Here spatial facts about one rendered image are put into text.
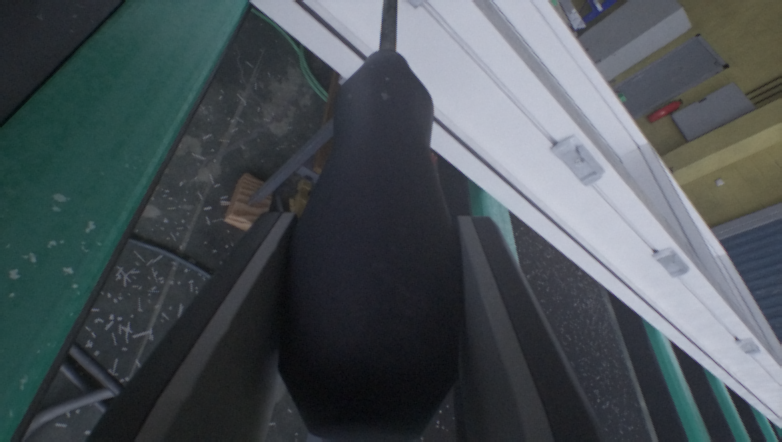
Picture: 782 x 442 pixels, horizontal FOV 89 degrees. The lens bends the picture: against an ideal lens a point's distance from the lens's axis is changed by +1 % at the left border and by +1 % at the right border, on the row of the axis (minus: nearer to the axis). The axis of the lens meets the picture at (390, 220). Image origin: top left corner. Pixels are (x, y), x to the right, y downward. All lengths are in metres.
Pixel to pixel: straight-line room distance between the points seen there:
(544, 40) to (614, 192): 0.43
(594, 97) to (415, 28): 0.63
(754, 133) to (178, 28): 7.57
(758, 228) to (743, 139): 1.29
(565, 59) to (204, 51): 0.66
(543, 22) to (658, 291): 0.43
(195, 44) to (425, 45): 0.12
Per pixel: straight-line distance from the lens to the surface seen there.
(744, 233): 7.25
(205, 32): 0.19
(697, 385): 0.81
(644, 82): 9.53
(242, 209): 1.20
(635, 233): 0.42
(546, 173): 0.33
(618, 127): 0.91
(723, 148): 7.60
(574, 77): 0.81
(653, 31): 9.71
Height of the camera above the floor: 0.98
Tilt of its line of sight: 35 degrees down
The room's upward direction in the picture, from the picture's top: 58 degrees clockwise
